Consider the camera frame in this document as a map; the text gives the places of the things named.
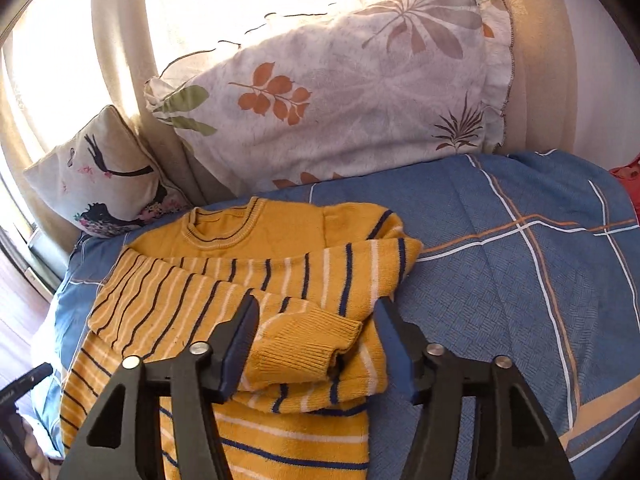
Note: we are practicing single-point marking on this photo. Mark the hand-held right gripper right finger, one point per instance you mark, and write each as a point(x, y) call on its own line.
point(396, 345)

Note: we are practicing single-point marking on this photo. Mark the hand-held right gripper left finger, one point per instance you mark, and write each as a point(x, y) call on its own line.
point(239, 344)

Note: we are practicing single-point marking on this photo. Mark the yellow striped knit sweater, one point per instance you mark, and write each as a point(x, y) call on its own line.
point(280, 280)

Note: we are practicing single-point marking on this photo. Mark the person's left hand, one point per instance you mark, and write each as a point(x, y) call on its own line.
point(35, 452)

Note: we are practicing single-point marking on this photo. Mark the blue plaid bed blanket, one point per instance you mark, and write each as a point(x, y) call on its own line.
point(500, 280)

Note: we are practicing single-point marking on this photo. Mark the bird print cushion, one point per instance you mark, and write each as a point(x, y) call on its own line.
point(107, 180)

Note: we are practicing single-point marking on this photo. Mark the leaf print pillow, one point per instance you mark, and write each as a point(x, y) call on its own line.
point(340, 95)

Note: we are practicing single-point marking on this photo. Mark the red cloth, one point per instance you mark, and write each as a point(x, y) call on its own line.
point(627, 172)

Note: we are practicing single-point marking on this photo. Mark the beige curtain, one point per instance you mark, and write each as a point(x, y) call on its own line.
point(125, 60)

